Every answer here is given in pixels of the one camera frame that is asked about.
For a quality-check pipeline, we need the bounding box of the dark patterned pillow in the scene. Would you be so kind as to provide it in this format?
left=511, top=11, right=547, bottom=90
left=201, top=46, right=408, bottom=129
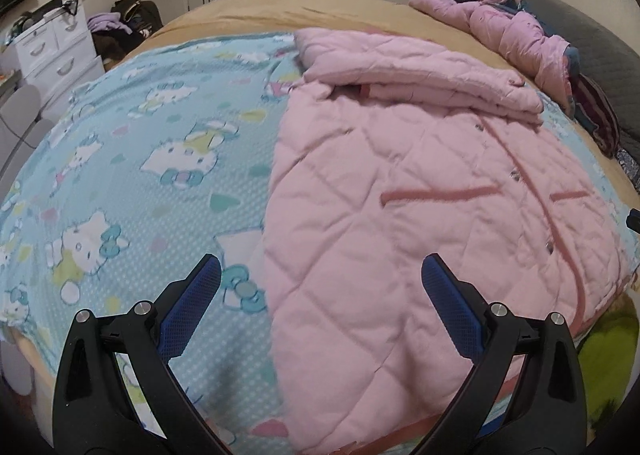
left=617, top=148, right=640, bottom=186

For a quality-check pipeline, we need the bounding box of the pink quilted jacket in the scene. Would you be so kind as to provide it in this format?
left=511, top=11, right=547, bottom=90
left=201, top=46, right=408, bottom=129
left=262, top=26, right=638, bottom=451

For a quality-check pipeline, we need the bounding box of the purple cloth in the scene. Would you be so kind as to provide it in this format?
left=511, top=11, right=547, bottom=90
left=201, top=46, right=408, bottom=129
left=87, top=12, right=133, bottom=36

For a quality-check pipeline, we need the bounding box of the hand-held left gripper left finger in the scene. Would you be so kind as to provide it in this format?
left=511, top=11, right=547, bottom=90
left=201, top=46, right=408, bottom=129
left=52, top=253, right=236, bottom=455

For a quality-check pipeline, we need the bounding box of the pink padded coat pile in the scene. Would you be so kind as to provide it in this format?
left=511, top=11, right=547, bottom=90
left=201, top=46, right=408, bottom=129
left=409, top=0, right=581, bottom=111

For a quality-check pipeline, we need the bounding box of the grey quilted headboard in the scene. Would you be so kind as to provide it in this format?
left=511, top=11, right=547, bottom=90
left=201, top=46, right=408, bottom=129
left=500, top=0, right=640, bottom=156

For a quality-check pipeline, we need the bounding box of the green plush object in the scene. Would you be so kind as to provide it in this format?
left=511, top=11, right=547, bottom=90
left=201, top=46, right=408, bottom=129
left=577, top=305, right=636, bottom=431

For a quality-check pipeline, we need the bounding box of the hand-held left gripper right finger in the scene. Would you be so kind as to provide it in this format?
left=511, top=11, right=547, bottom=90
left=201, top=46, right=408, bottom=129
left=421, top=254, right=587, bottom=455

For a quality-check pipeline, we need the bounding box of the blue cartoon printed blanket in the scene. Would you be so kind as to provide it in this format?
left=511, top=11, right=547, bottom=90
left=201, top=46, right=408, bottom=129
left=0, top=30, right=640, bottom=455

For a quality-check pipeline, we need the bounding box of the white drawer cabinet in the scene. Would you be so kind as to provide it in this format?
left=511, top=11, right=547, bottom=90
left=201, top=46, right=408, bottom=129
left=15, top=0, right=106, bottom=91

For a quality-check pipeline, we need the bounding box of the dark striped cloth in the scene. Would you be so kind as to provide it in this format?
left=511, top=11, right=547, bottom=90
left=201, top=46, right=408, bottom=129
left=570, top=72, right=621, bottom=156

